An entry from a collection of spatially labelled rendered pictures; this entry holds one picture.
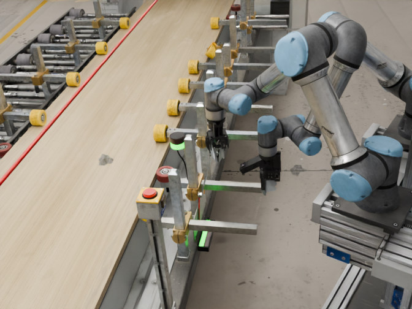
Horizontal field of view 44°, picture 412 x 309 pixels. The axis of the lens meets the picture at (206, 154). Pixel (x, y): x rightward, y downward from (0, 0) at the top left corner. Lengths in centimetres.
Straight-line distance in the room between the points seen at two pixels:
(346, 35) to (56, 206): 127
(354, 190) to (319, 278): 143
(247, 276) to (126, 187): 108
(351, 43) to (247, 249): 163
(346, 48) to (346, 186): 50
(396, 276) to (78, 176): 132
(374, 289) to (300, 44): 150
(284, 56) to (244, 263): 171
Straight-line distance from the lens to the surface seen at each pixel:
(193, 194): 209
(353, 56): 180
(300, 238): 315
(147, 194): 151
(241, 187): 212
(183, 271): 200
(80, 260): 184
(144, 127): 251
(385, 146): 165
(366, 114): 446
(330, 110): 152
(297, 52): 147
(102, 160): 228
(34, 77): 311
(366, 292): 262
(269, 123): 192
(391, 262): 172
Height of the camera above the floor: 214
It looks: 33 degrees down
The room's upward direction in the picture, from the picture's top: 4 degrees counter-clockwise
